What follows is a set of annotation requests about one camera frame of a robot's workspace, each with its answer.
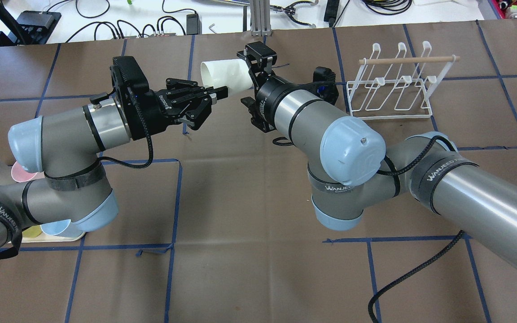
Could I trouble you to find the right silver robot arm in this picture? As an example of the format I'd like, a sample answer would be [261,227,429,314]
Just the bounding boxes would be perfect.
[237,42,517,268]

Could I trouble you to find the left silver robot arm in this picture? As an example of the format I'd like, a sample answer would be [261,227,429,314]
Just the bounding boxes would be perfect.
[0,75,228,260]

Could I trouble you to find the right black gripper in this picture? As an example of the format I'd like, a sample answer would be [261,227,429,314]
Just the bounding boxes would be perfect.
[237,42,285,133]

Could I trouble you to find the white grabber tool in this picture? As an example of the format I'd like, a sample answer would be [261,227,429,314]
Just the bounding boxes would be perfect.
[270,0,320,28]

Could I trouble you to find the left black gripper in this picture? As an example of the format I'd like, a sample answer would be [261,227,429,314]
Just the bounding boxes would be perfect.
[127,78,228,139]

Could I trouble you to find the yellow ikea cup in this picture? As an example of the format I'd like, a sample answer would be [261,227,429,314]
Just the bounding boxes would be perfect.
[22,225,42,239]

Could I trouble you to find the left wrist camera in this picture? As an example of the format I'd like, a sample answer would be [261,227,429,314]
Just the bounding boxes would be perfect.
[110,56,150,104]

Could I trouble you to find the white ikea cup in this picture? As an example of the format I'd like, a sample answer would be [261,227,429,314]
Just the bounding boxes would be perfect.
[200,58,253,95]

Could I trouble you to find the cream cup tray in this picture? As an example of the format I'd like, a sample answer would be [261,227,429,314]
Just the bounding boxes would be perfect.
[22,232,85,243]

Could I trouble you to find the pink ikea cup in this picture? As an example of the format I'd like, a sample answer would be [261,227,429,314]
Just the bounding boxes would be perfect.
[11,161,45,183]

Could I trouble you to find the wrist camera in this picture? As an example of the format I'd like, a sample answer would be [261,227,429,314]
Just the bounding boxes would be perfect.
[110,56,150,104]
[313,67,339,105]

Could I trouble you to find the black power adapter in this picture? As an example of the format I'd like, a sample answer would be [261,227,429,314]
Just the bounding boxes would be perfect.
[185,13,202,35]

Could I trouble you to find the aluminium frame post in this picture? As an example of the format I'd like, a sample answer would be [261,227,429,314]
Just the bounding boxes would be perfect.
[250,0,272,36]

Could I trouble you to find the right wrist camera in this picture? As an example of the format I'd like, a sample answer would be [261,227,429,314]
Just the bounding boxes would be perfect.
[313,67,339,105]

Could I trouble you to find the white wire cup rack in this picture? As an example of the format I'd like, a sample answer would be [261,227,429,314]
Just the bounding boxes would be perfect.
[346,41,461,120]

